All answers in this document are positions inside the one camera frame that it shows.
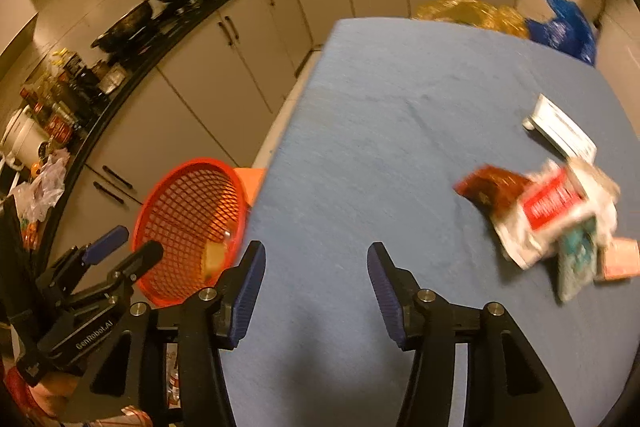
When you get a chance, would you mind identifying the pink orange medicine box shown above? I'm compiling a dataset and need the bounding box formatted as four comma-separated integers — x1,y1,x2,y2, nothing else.
596,237,640,282

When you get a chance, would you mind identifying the dark red foil wrapper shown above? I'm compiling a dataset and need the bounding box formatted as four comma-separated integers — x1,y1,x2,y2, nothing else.
454,165,533,218

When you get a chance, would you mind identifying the gold square tin container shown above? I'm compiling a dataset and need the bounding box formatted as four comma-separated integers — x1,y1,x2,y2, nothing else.
201,239,234,280

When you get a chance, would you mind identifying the teal cartoon tissue pack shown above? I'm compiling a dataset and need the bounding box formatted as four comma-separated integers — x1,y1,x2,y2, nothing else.
558,217,598,303

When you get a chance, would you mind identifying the orange plastic mesh basket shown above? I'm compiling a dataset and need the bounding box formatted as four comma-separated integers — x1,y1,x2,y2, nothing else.
131,158,248,308

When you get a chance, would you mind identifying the red white paper food bag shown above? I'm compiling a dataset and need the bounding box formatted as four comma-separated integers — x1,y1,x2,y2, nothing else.
489,156,622,271

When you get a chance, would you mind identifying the white medicine box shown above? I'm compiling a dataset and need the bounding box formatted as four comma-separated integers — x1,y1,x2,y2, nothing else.
522,94,598,165

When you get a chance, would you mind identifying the blue table cloth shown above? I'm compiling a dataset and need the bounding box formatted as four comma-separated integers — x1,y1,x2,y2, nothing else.
224,18,639,426

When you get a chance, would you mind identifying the black frying pan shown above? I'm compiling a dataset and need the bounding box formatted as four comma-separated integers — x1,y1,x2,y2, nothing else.
90,0,153,54

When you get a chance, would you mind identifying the blue plastic bag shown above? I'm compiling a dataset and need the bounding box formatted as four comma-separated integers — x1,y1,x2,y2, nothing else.
525,0,597,67

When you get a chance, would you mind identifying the yellow plastic bag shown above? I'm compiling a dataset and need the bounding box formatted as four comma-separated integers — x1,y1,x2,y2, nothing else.
413,0,529,39

